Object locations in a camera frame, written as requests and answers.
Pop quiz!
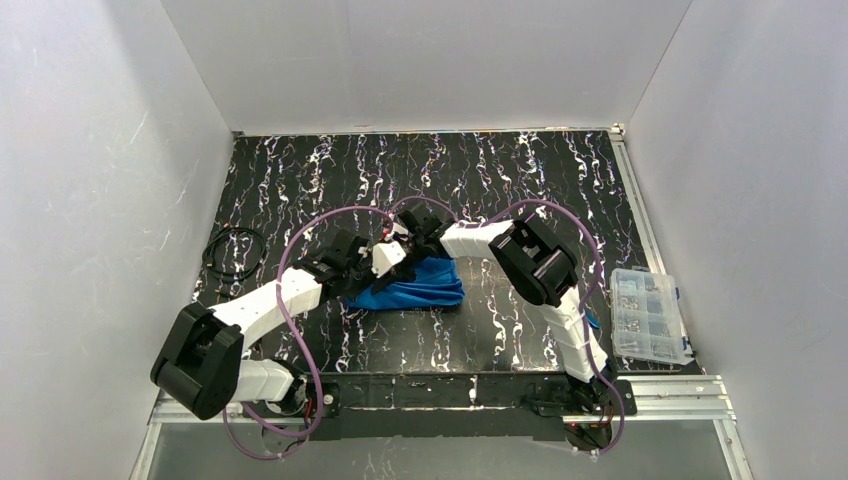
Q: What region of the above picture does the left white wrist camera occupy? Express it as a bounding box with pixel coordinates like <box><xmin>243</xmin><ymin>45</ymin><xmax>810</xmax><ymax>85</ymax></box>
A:
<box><xmin>371</xmin><ymin>241</ymin><xmax>407</xmax><ymax>278</ymax></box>

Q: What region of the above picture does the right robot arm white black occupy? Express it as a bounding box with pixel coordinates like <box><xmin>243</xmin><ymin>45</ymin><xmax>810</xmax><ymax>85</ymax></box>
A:
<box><xmin>371</xmin><ymin>200</ymin><xmax>607</xmax><ymax>384</ymax></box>

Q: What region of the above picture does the aluminium frame rail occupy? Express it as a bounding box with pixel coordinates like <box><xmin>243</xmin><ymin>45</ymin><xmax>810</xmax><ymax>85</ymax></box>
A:
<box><xmin>132</xmin><ymin>374</ymin><xmax>752</xmax><ymax>479</ymax></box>

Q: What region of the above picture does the clear plastic organizer box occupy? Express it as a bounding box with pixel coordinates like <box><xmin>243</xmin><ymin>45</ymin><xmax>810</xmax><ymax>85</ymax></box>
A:
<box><xmin>610</xmin><ymin>268</ymin><xmax>692</xmax><ymax>366</ymax></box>

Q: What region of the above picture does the black coiled cable upper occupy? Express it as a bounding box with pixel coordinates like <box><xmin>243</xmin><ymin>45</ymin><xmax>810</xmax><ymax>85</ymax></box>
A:
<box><xmin>201</xmin><ymin>226</ymin><xmax>270</xmax><ymax>286</ymax></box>

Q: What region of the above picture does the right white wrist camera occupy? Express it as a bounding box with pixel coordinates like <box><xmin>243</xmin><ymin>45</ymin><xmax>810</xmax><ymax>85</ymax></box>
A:
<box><xmin>384</xmin><ymin>223</ymin><xmax>410</xmax><ymax>242</ymax></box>

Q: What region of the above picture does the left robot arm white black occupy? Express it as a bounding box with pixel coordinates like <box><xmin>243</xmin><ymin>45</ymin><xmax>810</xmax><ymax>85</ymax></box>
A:
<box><xmin>150</xmin><ymin>230</ymin><xmax>375</xmax><ymax>420</ymax></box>

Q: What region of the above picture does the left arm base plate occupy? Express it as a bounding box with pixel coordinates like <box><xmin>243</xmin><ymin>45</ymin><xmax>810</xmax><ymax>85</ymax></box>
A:
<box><xmin>250</xmin><ymin>379</ymin><xmax>341</xmax><ymax>421</ymax></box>

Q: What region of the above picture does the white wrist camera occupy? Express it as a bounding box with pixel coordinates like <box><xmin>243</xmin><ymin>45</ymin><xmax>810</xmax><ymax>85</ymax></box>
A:
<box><xmin>384</xmin><ymin>223</ymin><xmax>410</xmax><ymax>242</ymax></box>
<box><xmin>371</xmin><ymin>241</ymin><xmax>407</xmax><ymax>278</ymax></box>

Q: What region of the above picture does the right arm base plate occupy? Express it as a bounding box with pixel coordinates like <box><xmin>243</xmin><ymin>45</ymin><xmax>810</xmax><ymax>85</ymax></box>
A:
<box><xmin>519</xmin><ymin>379</ymin><xmax>638</xmax><ymax>452</ymax></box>

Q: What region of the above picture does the blue cloth napkin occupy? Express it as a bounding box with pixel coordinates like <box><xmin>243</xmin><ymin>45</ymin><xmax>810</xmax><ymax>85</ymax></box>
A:
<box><xmin>347</xmin><ymin>258</ymin><xmax>465</xmax><ymax>311</ymax></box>

